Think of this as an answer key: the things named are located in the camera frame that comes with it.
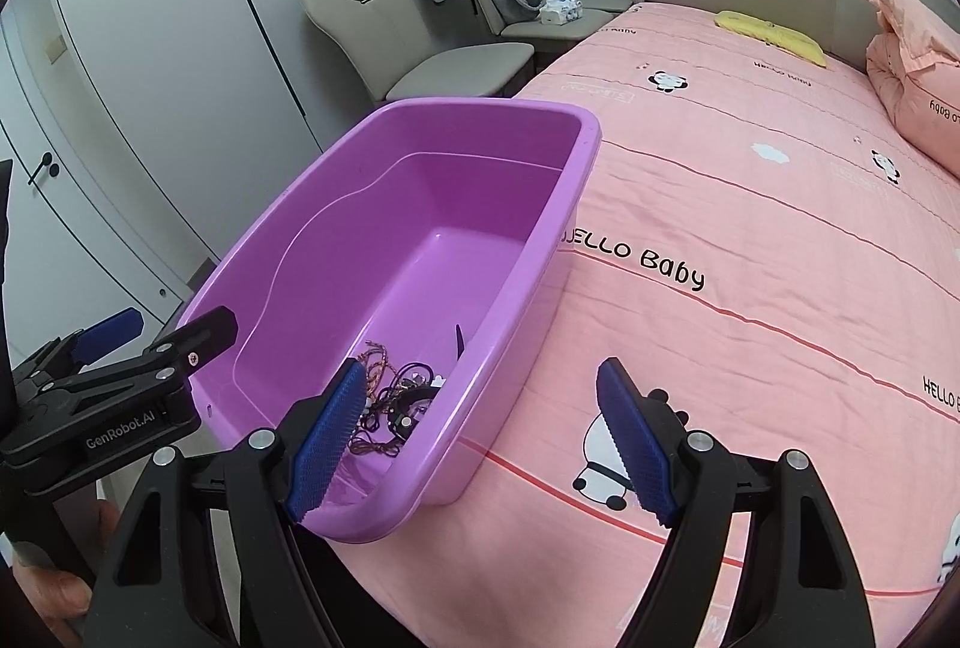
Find black cord necklace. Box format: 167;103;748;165
359;360;448;461

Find black wrist watch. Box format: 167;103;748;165
387;323;466;443

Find left hand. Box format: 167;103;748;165
13;549;93;646

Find pink panda bed sheet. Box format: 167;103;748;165
340;3;958;646

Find purple plastic basin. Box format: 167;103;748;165
187;97;601;542

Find white wardrobe doors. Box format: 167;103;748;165
0;0;527;349

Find beige chair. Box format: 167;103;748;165
299;0;535;104
473;0;630;52

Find yellow flat pillow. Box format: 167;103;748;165
715;11;827;68

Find tissue pack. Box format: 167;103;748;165
539;0;584;26

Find pink folded quilt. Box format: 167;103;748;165
866;0;960;177

